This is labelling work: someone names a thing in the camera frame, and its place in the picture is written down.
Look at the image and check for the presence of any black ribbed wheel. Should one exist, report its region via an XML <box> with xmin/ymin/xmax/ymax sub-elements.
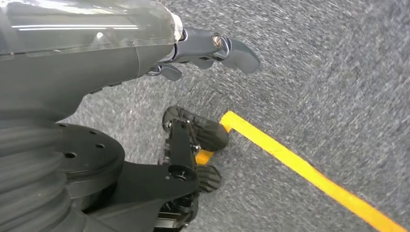
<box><xmin>194</xmin><ymin>165</ymin><xmax>222</xmax><ymax>194</ymax></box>
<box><xmin>161</xmin><ymin>105</ymin><xmax>230</xmax><ymax>153</ymax></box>

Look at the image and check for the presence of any yellow floor tape square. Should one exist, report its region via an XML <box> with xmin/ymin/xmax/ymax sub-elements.
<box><xmin>194</xmin><ymin>110</ymin><xmax>408</xmax><ymax>232</ymax></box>

